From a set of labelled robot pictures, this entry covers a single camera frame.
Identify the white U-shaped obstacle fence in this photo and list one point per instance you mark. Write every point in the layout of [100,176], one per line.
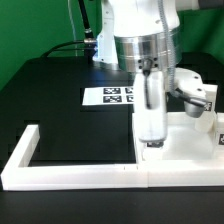
[18,175]

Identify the white square tabletop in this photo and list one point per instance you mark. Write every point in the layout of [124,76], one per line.
[183,141]

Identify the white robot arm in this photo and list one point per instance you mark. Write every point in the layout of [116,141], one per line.
[140,37]

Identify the white sheet with fiducial tags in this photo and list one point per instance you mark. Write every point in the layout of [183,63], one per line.
[108,96]

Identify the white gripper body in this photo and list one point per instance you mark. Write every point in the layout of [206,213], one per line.
[150,114]

